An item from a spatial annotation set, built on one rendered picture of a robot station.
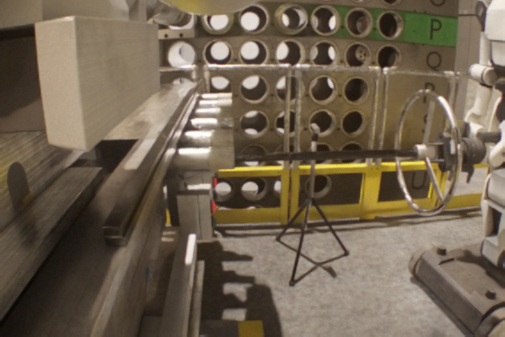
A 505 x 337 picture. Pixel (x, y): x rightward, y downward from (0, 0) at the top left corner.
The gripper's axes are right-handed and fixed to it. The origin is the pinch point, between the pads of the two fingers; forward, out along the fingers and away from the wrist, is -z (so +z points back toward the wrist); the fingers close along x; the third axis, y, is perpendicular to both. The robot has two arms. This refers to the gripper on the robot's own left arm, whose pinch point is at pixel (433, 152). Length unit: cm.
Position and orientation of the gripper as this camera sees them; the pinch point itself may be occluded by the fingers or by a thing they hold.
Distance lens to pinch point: 115.0
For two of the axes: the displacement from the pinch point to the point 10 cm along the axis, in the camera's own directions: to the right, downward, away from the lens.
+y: 0.6, -1.2, -9.9
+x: -0.3, -9.9, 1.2
